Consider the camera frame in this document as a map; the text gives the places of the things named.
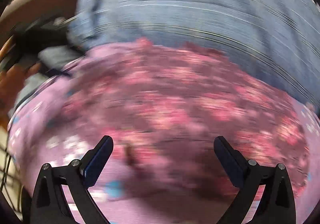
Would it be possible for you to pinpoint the person's left hand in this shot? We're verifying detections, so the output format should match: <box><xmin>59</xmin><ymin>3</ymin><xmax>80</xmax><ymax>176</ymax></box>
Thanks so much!
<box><xmin>0</xmin><ymin>63</ymin><xmax>41</xmax><ymax>116</ymax></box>

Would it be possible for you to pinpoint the blue plaid quilt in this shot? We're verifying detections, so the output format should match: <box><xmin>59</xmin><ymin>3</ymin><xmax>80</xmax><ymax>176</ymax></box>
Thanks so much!
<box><xmin>15</xmin><ymin>0</ymin><xmax>320</xmax><ymax>115</ymax></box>

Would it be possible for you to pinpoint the maroon floral garment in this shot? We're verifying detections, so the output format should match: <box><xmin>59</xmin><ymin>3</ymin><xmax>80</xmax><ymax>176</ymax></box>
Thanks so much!
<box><xmin>60</xmin><ymin>39</ymin><xmax>309</xmax><ymax>197</ymax></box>

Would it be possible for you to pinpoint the purple floral bed sheet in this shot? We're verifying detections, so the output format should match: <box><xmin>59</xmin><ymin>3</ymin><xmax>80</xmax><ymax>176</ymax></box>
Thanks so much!
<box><xmin>9</xmin><ymin>49</ymin><xmax>319</xmax><ymax>223</ymax></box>

